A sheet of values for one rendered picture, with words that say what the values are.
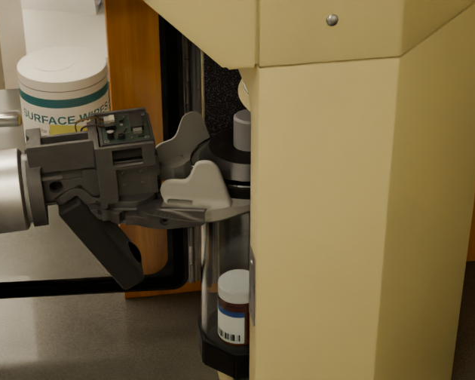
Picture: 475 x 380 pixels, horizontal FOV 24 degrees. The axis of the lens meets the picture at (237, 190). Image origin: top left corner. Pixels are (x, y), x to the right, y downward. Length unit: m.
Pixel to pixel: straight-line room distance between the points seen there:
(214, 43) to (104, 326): 0.59
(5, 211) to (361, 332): 0.33
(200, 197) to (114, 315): 0.40
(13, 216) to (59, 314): 0.39
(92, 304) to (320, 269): 0.50
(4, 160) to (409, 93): 0.36
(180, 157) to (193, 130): 0.03
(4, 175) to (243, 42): 0.28
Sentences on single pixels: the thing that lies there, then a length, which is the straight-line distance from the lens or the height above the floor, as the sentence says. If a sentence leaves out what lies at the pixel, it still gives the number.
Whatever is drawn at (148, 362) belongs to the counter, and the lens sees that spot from 1.28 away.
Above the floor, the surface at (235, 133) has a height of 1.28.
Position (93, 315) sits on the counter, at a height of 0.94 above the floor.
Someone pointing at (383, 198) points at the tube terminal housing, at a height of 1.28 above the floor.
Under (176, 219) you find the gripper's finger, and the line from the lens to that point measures 0.98.
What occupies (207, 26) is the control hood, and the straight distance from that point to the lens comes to 0.81.
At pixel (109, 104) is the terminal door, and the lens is 1.17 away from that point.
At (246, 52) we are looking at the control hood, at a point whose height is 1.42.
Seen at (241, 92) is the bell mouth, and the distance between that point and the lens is 0.99.
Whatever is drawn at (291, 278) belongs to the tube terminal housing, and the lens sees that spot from 0.93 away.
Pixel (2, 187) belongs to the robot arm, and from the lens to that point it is 0.98.
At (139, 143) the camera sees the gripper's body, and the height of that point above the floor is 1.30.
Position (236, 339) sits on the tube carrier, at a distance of 1.09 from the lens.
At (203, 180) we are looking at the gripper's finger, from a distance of 0.97.
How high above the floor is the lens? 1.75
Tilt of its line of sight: 31 degrees down
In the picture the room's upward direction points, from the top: straight up
